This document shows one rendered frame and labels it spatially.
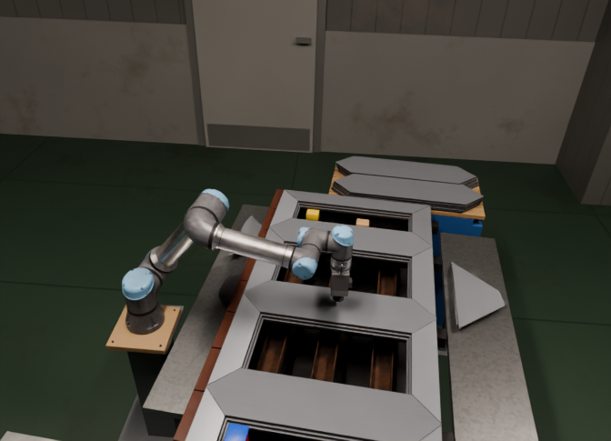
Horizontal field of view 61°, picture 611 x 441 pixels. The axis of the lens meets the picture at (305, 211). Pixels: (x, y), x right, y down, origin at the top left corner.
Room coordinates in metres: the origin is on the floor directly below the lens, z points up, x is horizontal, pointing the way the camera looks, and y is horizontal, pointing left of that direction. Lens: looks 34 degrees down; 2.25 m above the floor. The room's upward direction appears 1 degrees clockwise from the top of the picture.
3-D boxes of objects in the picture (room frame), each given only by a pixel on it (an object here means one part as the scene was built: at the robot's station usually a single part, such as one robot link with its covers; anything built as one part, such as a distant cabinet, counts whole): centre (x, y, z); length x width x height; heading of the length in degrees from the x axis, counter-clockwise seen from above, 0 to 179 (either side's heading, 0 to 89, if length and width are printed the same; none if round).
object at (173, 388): (1.72, 0.34, 0.66); 1.30 x 0.20 x 0.03; 171
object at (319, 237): (1.45, -0.03, 1.15); 0.11 x 0.11 x 0.08; 78
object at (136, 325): (1.47, 0.63, 0.76); 0.15 x 0.15 x 0.10
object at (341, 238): (1.44, -0.13, 1.15); 0.09 x 0.08 x 0.11; 78
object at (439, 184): (2.41, -0.54, 0.82); 0.80 x 0.40 x 0.06; 81
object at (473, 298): (1.60, -0.72, 0.77); 0.45 x 0.20 x 0.04; 171
